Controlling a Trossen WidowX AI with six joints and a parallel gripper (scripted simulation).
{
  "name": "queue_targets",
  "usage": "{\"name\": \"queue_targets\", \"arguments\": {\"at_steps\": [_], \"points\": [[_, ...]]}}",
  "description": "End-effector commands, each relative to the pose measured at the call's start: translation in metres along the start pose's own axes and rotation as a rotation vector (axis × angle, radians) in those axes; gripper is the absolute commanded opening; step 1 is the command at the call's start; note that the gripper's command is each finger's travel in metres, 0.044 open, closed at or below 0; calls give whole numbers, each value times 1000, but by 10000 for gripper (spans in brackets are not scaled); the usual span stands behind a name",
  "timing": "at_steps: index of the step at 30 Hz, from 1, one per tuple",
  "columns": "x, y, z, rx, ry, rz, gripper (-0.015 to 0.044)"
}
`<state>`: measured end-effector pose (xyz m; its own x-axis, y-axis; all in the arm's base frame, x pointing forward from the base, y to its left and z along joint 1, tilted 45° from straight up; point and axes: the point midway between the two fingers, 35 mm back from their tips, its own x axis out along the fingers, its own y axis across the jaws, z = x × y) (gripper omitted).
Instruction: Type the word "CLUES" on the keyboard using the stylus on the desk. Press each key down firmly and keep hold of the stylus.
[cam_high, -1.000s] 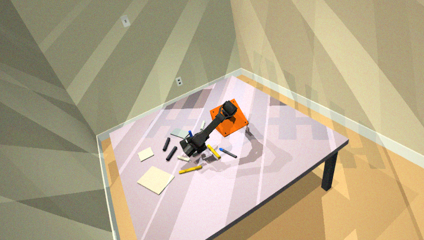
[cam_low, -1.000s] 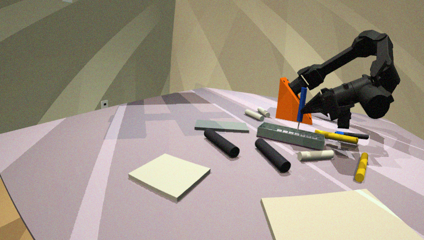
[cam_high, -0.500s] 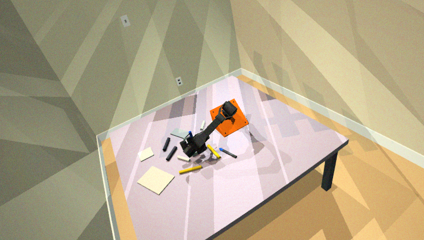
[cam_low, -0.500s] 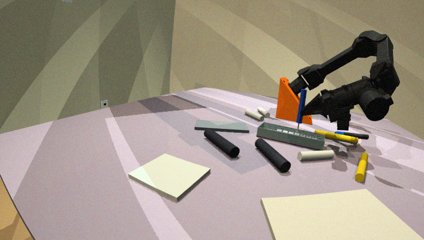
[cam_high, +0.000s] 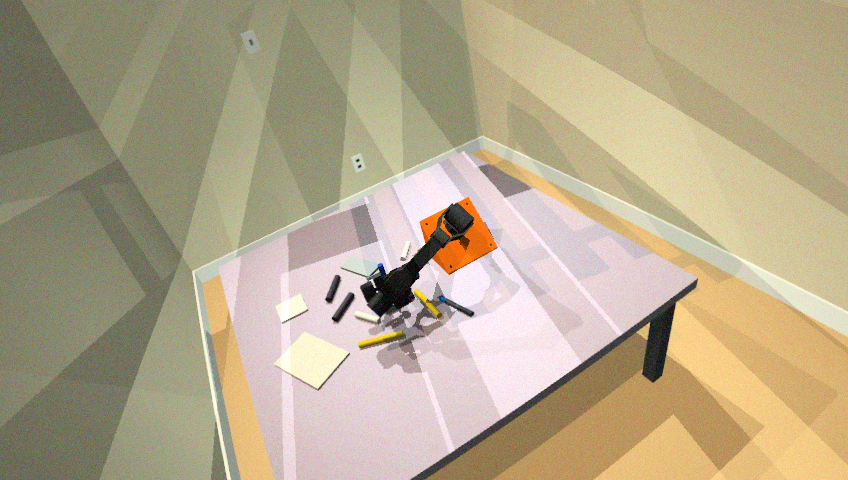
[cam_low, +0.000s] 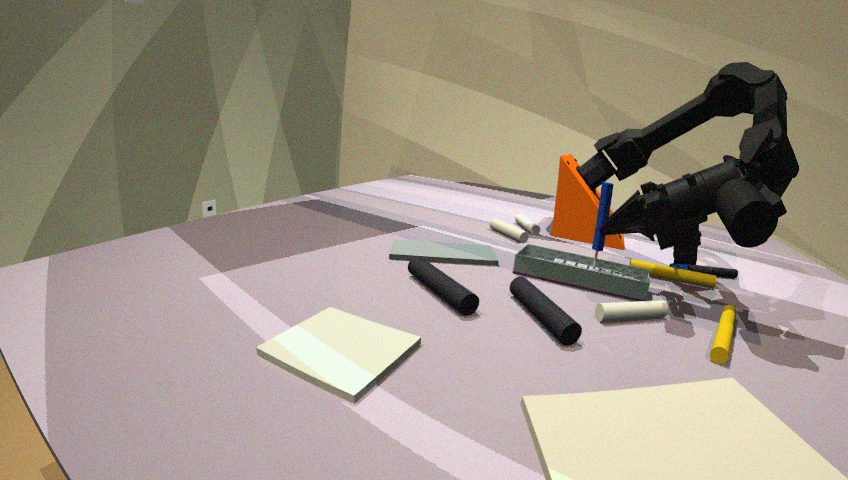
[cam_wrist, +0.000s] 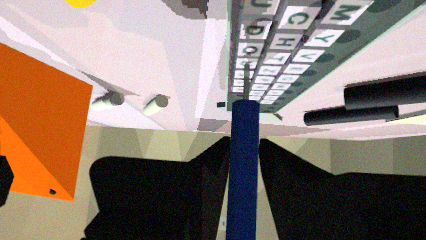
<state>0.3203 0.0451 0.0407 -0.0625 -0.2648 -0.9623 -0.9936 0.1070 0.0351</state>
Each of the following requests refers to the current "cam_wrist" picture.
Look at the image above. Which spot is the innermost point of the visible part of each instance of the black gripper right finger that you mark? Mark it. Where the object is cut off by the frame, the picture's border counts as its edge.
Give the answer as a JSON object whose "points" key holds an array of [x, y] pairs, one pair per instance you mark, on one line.
{"points": [[309, 203]]}

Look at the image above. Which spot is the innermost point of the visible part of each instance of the black cylinder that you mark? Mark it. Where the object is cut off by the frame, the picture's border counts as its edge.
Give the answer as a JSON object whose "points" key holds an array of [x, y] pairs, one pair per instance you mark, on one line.
{"points": [[341, 115], [392, 93]]}

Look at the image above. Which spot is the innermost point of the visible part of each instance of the blue stylus with grey tip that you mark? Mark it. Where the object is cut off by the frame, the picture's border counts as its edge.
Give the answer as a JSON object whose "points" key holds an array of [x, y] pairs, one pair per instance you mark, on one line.
{"points": [[243, 168]]}

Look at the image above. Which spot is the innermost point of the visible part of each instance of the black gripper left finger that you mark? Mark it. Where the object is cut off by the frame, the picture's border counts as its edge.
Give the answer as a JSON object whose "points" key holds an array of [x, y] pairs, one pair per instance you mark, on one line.
{"points": [[195, 188]]}

